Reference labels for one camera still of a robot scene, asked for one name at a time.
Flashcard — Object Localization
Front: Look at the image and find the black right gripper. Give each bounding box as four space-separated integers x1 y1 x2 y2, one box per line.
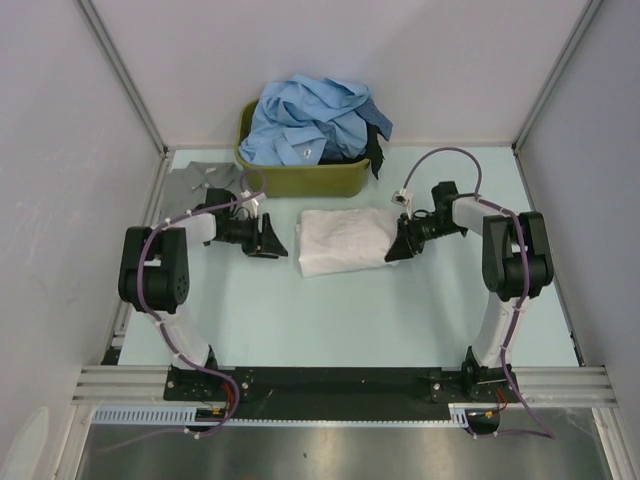
385 212 464 262

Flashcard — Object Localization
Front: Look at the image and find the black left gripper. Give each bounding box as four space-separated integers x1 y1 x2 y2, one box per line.
217 213 287 259

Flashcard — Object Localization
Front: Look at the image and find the white long sleeve shirt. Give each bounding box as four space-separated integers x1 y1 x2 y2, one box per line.
296 208 397 278

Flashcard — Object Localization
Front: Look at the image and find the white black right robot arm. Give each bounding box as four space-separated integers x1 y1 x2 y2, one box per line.
385 181 554 402

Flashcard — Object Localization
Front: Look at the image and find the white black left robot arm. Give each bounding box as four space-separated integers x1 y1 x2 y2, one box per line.
118 188 288 400

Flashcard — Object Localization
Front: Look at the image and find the light blue long sleeve shirt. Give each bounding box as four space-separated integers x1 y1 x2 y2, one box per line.
239 74 373 167

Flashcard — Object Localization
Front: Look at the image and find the folded grey polo shirt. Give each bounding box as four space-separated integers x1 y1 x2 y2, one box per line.
160 162 240 218

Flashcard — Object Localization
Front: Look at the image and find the olive green plastic basket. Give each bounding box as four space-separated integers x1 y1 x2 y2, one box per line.
234 100 370 198

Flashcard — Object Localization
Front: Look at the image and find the black garment in basket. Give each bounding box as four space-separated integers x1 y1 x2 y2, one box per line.
365 124 384 180

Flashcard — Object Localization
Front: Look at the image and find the dark blue patterned shirt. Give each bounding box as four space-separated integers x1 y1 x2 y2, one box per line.
355 97 393 142

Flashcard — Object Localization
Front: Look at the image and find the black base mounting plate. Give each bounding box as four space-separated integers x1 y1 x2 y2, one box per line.
163 367 518 422

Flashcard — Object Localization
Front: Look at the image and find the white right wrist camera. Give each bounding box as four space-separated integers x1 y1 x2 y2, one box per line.
391 188 414 218

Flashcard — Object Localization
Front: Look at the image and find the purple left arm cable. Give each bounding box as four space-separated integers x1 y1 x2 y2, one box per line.
97 169 267 451

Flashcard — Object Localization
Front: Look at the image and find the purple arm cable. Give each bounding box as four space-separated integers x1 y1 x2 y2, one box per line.
402 145 557 441
97 169 267 451

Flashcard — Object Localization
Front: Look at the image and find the white slotted cable duct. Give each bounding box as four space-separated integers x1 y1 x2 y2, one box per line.
92 405 468 428

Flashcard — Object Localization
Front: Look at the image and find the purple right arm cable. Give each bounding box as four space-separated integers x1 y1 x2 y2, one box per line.
402 145 557 441

